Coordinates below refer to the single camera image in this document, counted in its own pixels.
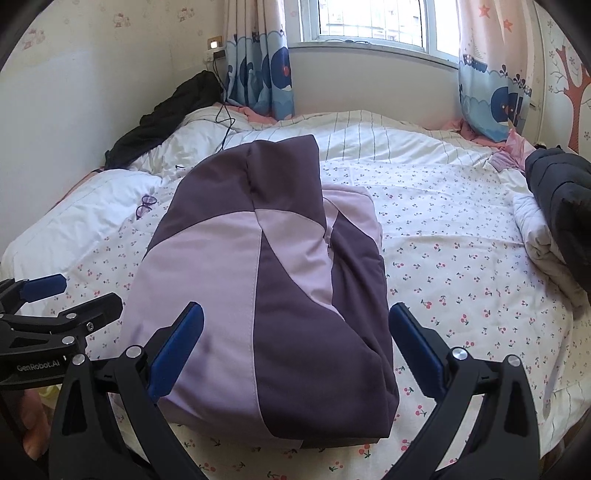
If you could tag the white wall pipe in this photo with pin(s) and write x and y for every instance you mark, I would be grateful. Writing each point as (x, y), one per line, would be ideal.
(540, 69)

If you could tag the black cloth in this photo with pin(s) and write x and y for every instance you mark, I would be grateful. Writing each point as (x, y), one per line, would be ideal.
(161, 124)

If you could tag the white framed window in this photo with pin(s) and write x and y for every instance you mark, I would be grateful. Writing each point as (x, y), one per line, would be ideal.
(374, 23)

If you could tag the dark grey puffer jacket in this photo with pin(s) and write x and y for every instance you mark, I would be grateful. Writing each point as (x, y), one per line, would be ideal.
(563, 194)

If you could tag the cherry print bed sheet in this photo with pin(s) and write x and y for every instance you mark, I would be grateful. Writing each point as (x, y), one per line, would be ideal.
(461, 286)

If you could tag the white striped duvet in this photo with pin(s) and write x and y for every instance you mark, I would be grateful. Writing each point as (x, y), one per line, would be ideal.
(369, 138)

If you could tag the tree wall sticker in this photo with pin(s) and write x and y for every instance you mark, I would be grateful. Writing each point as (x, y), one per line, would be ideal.
(577, 92)

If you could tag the lit wall socket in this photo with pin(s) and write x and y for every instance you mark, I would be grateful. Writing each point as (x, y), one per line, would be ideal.
(216, 43)

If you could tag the white quilted garment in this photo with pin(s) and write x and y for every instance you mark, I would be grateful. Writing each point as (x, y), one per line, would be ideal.
(538, 235)

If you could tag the pink bedding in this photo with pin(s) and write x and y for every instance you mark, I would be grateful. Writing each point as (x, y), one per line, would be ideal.
(258, 116)

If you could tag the pink cloth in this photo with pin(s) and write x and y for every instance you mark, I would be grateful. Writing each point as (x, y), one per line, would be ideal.
(512, 154)

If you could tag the purple two-tone jacket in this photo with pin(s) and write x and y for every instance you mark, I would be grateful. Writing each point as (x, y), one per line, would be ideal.
(231, 277)

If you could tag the purple eyeglasses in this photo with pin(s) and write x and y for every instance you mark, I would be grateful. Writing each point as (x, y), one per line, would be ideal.
(147, 202)

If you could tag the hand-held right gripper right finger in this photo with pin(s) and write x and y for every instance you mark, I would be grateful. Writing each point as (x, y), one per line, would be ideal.
(415, 350)

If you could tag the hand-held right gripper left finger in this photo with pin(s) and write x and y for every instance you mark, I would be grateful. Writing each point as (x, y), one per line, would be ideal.
(178, 344)

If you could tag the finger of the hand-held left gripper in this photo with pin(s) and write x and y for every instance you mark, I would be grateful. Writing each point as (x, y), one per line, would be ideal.
(44, 286)
(92, 314)

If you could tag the whale print curtain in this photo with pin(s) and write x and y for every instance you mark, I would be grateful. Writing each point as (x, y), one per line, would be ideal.
(494, 92)
(263, 69)

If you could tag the person's left hand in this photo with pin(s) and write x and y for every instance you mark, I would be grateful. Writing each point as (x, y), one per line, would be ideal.
(34, 415)

